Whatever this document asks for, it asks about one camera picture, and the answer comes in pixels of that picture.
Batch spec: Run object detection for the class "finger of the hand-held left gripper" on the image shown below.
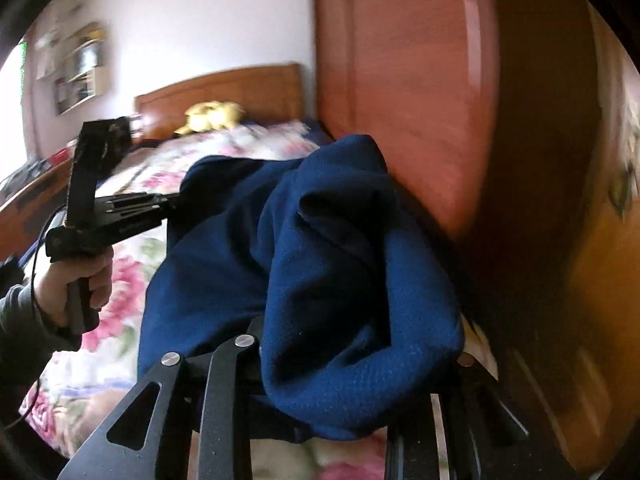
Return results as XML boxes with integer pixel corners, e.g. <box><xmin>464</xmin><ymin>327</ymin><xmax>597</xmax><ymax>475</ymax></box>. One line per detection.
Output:
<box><xmin>94</xmin><ymin>192</ymin><xmax>177</xmax><ymax>218</ymax></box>
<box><xmin>107</xmin><ymin>212</ymin><xmax>174</xmax><ymax>242</ymax></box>

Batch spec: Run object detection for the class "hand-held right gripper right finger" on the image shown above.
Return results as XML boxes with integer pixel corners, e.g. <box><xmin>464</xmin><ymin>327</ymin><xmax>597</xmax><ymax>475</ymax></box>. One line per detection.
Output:
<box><xmin>385</xmin><ymin>352</ymin><xmax>578</xmax><ymax>480</ymax></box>

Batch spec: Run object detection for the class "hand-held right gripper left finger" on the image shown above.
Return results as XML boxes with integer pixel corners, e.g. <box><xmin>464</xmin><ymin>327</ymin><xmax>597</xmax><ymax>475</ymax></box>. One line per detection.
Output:
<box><xmin>57</xmin><ymin>317</ymin><xmax>266</xmax><ymax>480</ymax></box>

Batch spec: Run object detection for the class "blue blazer jacket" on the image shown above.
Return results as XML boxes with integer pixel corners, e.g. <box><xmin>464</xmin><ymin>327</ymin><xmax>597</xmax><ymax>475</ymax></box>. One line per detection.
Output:
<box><xmin>137</xmin><ymin>133</ymin><xmax>466</xmax><ymax>444</ymax></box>

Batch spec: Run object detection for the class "person's left forearm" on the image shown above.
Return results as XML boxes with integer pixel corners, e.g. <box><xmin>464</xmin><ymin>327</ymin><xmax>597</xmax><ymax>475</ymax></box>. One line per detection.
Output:
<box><xmin>0</xmin><ymin>282</ymin><xmax>83</xmax><ymax>402</ymax></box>

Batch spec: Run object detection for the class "person's left hand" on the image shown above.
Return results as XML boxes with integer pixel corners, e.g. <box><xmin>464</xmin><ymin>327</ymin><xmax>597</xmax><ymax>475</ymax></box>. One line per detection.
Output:
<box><xmin>36</xmin><ymin>247</ymin><xmax>115</xmax><ymax>331</ymax></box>

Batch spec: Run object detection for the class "wooden desk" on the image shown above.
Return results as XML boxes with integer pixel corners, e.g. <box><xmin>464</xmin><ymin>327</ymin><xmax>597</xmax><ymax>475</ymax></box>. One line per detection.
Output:
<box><xmin>0</xmin><ymin>160</ymin><xmax>77</xmax><ymax>261</ymax></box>

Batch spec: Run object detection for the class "floral blanket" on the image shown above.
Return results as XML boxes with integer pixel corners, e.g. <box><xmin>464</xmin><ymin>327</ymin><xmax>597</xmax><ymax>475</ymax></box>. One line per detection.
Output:
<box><xmin>22</xmin><ymin>120</ymin><xmax>501</xmax><ymax>480</ymax></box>

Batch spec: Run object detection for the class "window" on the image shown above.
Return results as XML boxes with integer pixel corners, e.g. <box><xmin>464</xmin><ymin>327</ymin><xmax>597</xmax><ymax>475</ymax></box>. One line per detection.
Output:
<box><xmin>0</xmin><ymin>42</ymin><xmax>33</xmax><ymax>181</ymax></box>

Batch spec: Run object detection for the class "yellow plush toy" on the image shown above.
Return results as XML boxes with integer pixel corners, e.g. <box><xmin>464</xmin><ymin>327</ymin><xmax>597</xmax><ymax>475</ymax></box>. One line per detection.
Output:
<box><xmin>173</xmin><ymin>101</ymin><xmax>246</xmax><ymax>136</ymax></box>

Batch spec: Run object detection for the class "wooden bed headboard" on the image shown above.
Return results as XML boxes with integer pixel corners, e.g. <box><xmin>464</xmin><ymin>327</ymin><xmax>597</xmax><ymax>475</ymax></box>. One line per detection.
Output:
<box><xmin>134</xmin><ymin>62</ymin><xmax>305</xmax><ymax>143</ymax></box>

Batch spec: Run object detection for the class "wooden louvred wardrobe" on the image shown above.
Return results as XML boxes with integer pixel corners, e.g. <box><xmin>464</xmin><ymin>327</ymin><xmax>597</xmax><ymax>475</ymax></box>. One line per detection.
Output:
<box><xmin>312</xmin><ymin>0</ymin><xmax>640</xmax><ymax>480</ymax></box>

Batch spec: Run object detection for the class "white wall shelf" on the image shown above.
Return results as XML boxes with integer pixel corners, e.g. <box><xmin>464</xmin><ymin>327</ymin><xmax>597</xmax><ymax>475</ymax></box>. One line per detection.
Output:
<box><xmin>35</xmin><ymin>20</ymin><xmax>113</xmax><ymax>116</ymax></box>

